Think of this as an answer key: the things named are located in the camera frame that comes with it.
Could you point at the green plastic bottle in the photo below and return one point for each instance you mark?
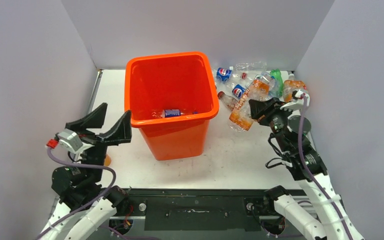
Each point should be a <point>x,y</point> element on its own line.
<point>277,83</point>

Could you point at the pepsi bottle back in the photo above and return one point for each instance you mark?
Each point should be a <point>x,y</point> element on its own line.
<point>222,74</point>

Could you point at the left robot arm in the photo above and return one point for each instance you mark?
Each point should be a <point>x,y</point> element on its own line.
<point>85,186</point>

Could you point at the small orange juice bottle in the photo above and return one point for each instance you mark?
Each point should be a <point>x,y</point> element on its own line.
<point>107,160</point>

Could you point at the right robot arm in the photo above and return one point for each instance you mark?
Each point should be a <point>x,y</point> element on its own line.
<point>290,128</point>

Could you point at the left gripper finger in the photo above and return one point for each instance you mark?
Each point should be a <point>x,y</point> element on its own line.
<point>94,120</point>
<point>119,133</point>

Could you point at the clear empty bottle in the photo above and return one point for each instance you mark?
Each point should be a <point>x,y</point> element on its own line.
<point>251,66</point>

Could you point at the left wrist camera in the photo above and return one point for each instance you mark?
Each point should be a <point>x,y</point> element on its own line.
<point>70,140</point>

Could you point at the orange label bottle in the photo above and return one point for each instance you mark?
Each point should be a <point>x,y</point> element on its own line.
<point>240,118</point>

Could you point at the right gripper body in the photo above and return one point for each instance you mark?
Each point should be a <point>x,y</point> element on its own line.
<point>275,117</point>

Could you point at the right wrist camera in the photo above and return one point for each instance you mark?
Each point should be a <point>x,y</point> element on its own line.
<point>296,99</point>

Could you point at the orange plastic bin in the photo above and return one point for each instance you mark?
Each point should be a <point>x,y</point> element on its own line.
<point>171,81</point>

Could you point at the blue label bottle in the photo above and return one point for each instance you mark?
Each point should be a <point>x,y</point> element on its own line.
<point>171,113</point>

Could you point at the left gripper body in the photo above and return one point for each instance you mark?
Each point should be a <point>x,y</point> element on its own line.
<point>95,155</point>

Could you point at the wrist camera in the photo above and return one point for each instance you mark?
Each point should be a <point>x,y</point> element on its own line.
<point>296,99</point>
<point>70,140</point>

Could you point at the pepsi bottle front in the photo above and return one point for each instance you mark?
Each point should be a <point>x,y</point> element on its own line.
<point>237,87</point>

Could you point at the red cap tea bottle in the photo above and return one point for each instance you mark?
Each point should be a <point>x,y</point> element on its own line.
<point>228,101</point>

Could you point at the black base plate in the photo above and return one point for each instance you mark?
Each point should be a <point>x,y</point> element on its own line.
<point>144,213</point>

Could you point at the crushed orange bottle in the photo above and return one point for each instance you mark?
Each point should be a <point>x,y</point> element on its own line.
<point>289,86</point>

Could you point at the pepsi bottle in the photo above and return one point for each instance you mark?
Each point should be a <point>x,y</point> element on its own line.
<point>237,87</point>
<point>222,74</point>

